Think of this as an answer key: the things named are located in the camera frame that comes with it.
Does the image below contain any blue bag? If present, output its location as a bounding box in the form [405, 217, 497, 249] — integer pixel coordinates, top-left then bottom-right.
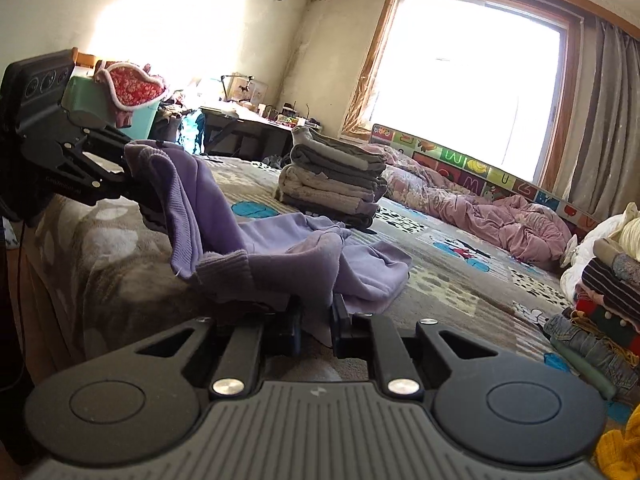
[180, 110, 206, 153]

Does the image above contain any yellow knit sweater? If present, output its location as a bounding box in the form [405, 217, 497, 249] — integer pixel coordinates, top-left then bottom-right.
[595, 402, 640, 480]

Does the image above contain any window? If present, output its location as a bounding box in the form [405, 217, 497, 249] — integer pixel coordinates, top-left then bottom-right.
[345, 0, 581, 191]

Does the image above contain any purple quilt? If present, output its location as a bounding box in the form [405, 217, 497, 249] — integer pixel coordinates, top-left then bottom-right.
[365, 142, 573, 263]

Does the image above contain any teal plastic bin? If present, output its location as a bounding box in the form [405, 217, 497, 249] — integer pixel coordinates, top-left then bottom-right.
[67, 77, 163, 141]

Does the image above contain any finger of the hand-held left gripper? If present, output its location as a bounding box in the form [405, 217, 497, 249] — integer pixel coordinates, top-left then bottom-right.
[97, 172, 171, 236]
[65, 110, 128, 173]

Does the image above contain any purple sweater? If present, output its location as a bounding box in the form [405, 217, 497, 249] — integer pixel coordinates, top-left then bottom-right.
[122, 140, 413, 348]

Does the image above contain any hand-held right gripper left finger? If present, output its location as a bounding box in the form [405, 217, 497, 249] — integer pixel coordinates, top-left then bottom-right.
[135, 305, 303, 401]

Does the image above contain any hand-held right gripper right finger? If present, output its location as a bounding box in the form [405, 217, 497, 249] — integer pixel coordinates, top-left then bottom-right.
[330, 295, 483, 401]

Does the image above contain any grey brown curtain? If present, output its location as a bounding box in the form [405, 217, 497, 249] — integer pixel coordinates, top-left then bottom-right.
[550, 15, 640, 221]

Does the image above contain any cartoon printed brown blanket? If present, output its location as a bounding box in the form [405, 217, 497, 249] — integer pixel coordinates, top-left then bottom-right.
[27, 155, 591, 386]

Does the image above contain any red floral padded cloth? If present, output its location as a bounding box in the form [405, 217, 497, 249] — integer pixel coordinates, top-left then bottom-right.
[95, 60, 168, 126]

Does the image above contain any white quilt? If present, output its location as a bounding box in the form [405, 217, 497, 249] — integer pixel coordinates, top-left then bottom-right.
[560, 202, 640, 281]

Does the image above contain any stack of colourful folded clothes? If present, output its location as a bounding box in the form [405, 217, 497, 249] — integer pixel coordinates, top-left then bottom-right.
[542, 237, 640, 401]

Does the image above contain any dark desk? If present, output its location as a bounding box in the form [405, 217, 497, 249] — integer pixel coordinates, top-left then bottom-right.
[200, 105, 296, 158]

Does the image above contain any stack of folded grey clothes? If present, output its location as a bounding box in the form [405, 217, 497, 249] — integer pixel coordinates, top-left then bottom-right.
[275, 127, 388, 231]

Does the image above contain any desk lamp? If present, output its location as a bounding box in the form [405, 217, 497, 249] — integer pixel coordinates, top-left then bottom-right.
[220, 74, 268, 106]

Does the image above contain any colourful alphabet foam mat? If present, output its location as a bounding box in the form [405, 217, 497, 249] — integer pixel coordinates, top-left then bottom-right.
[370, 124, 601, 226]

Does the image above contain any row of small desk items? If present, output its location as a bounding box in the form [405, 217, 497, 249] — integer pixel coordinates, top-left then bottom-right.
[270, 102, 323, 130]

